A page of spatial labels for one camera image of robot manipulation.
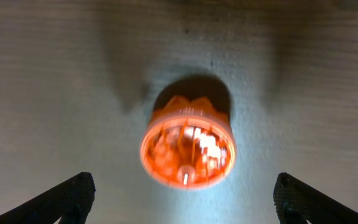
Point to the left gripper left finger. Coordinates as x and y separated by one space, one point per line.
68 202

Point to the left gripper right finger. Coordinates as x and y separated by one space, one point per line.
297 202

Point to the orange round toy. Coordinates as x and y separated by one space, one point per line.
188 144

